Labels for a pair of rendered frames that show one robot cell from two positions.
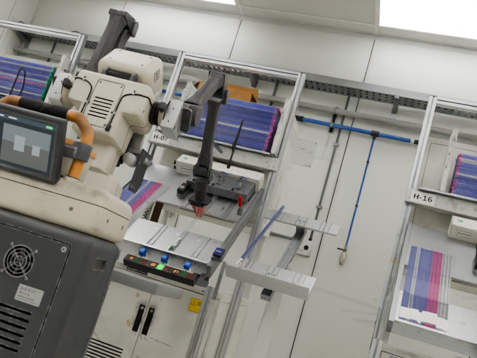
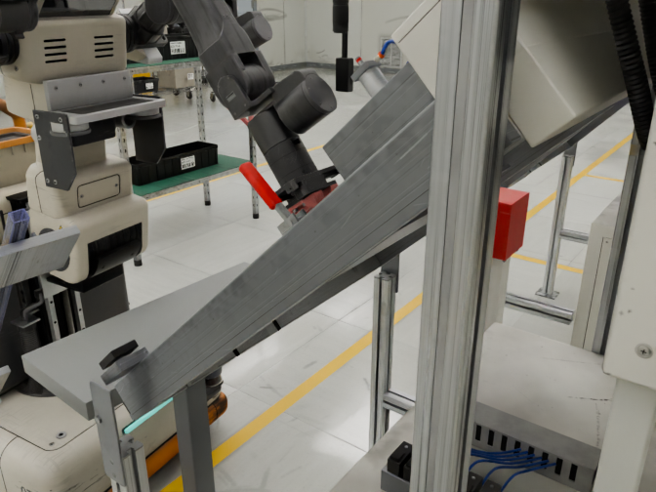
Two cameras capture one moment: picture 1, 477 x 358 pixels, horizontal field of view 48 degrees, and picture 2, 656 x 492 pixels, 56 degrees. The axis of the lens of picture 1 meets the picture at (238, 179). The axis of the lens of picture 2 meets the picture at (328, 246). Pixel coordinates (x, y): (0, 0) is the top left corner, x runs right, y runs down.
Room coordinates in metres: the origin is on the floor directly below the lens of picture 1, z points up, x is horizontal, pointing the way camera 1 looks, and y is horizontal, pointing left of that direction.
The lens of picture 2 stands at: (2.88, -0.62, 1.26)
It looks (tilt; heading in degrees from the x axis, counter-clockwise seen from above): 22 degrees down; 109
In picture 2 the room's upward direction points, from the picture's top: straight up
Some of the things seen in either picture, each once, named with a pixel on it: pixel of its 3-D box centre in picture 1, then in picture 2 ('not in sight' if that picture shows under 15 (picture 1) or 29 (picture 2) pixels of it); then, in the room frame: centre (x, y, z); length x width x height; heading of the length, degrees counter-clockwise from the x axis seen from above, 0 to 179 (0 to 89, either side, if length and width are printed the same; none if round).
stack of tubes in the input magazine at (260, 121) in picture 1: (231, 123); not in sight; (2.91, 0.13, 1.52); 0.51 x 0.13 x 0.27; 73
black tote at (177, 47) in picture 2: not in sight; (158, 47); (0.98, 2.20, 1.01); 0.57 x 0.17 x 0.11; 73
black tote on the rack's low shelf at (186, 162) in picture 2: not in sight; (170, 161); (0.98, 2.20, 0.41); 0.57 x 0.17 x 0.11; 73
